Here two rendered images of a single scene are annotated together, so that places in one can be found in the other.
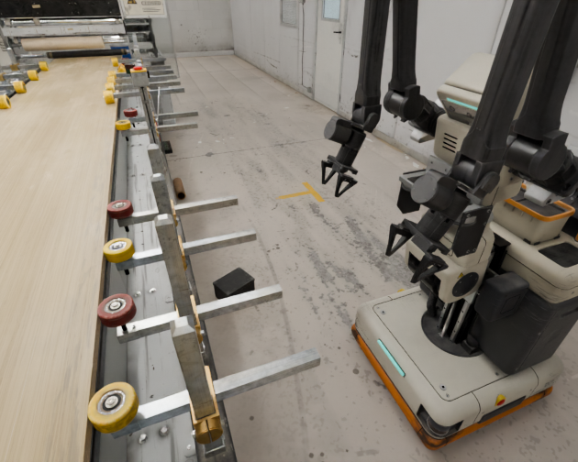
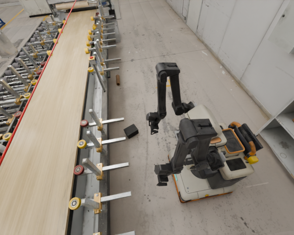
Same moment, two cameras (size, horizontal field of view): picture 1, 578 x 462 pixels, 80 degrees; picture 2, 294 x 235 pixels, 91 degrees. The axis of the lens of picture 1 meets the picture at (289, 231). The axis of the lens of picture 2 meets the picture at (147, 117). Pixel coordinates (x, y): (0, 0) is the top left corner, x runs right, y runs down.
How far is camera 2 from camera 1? 0.73 m
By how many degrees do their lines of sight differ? 21
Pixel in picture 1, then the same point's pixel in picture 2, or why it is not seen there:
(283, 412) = (139, 179)
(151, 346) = not seen: hidden behind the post
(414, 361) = (181, 176)
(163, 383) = (95, 182)
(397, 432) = (173, 193)
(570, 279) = (230, 176)
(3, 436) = (51, 207)
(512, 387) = (212, 192)
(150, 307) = (94, 153)
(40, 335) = (59, 176)
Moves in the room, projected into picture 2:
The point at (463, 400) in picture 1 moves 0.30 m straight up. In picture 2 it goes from (192, 194) to (199, 188)
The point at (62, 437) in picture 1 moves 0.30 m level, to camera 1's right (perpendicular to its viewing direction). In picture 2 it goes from (63, 210) to (101, 220)
